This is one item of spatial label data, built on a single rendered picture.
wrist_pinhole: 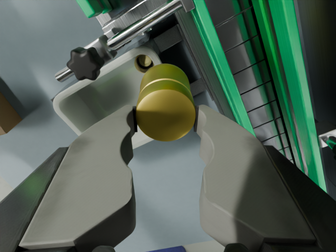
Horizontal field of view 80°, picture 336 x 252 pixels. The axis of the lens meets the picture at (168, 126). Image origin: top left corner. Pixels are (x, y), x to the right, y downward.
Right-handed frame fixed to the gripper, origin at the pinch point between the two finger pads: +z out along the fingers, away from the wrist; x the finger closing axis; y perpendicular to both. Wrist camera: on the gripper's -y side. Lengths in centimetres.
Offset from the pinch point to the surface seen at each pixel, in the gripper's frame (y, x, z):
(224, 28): -2.0, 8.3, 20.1
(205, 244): 227, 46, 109
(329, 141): 10.3, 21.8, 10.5
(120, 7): -4.4, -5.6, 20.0
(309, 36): 0.5, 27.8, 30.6
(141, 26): -3.1, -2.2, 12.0
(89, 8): -4.6, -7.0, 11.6
